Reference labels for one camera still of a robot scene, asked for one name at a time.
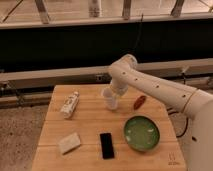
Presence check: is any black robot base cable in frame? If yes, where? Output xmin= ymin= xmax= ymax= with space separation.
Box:
xmin=166 ymin=106 xmax=190 ymax=139

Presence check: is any light wooden table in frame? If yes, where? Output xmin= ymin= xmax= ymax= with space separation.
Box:
xmin=32 ymin=84 xmax=187 ymax=171

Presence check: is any black hanging cable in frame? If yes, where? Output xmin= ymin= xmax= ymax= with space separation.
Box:
xmin=131 ymin=13 xmax=145 ymax=56

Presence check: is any white sponge block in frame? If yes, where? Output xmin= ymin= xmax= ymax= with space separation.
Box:
xmin=58 ymin=133 xmax=81 ymax=154

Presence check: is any green round plate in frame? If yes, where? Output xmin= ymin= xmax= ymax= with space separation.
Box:
xmin=123 ymin=116 xmax=160 ymax=152

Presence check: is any reddish brown sausage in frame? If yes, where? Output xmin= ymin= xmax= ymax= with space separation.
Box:
xmin=133 ymin=95 xmax=146 ymax=110

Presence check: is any black rectangular phone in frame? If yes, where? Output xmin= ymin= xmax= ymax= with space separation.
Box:
xmin=100 ymin=133 xmax=115 ymax=159

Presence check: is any white labelled tube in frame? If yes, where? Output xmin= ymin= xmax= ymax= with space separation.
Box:
xmin=60 ymin=91 xmax=79 ymax=119

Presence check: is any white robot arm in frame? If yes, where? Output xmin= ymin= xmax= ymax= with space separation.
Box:
xmin=108 ymin=54 xmax=213 ymax=171

